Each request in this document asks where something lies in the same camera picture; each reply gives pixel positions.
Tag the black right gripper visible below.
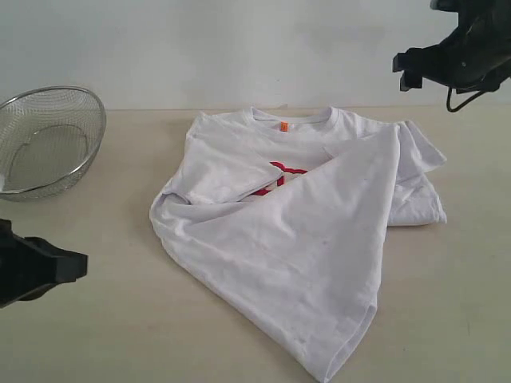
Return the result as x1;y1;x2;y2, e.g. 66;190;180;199
392;1;510;92

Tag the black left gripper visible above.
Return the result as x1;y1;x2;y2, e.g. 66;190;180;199
1;219;88;307

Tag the white t-shirt with red print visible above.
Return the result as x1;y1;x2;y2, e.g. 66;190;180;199
149;108;446;382

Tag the metal wire mesh basket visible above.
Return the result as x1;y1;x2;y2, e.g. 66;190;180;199
1;85;107;202

